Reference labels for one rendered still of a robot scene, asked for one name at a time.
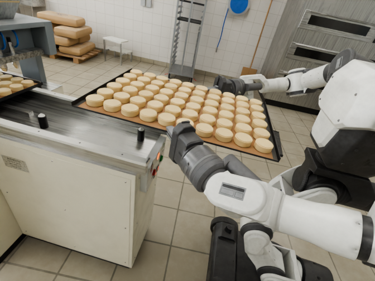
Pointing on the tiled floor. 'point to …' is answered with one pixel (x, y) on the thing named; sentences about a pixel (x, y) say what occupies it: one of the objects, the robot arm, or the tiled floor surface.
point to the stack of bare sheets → (278, 142)
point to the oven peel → (254, 52)
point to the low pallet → (76, 56)
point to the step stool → (116, 47)
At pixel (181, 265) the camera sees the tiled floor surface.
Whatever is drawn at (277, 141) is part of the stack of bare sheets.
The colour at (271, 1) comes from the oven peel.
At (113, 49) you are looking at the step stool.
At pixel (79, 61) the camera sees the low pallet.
